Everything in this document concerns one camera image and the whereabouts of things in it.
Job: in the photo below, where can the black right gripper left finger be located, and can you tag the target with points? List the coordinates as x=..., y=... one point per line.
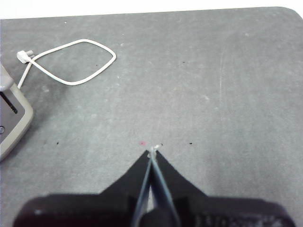
x=94, y=210

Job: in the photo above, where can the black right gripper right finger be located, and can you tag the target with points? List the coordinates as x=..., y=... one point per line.
x=213, y=210

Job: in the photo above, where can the cream two-slot toaster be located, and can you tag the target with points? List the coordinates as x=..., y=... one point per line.
x=14, y=123

